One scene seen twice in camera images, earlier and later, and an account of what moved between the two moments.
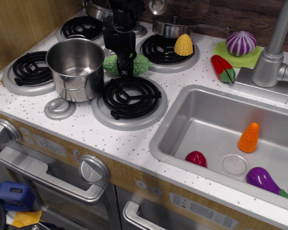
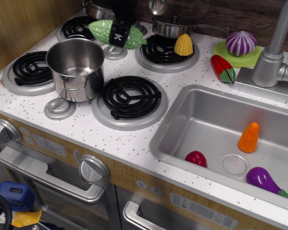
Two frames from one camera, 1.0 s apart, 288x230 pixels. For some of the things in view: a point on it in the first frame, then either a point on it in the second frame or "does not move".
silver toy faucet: [270, 77] does not move
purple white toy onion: [240, 43] does not move
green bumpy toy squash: [141, 64] → [102, 29]
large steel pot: [77, 66] does not move
